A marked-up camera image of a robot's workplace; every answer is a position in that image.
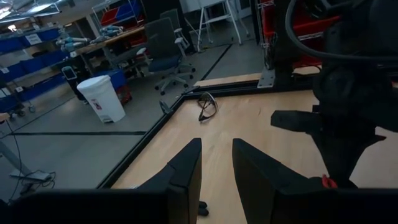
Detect red cord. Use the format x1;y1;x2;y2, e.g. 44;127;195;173
322;173;339;189

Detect black partition panel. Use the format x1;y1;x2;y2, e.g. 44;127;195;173
141;0;187;23

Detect office chair with blue seat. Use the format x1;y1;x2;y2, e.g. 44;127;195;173
144;17;197;96

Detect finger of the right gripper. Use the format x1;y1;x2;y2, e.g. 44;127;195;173
313;136;343;188
341;136;387;188

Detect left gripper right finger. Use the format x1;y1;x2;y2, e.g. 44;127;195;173
231;138;326;200

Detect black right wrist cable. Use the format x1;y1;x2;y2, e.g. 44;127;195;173
284;0;398;62

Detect white metal stand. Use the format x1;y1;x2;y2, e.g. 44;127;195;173
197;0;250;52

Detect grey blue bundle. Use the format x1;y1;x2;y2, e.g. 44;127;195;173
55;36;91;52
90;25;124;43

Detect clear safety glasses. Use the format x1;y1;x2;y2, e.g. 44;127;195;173
197;91;220;123

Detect white trash bin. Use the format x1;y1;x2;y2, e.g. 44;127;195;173
76;74;126;124

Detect rack with red blue bins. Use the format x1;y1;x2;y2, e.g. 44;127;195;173
91;0;144;27

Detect wire rack with red bins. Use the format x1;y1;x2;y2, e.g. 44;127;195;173
256;0;341;71

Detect grey office chair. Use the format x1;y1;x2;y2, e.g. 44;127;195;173
159;8;191;50

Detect blue floor bin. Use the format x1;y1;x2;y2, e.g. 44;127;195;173
93;68;127;91

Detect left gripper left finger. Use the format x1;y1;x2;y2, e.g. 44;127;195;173
136;138;203;192

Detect wooden top workbench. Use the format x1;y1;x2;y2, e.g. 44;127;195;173
73;26;147;75

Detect grey desk leg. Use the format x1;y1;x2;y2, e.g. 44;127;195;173
0;139;54;184

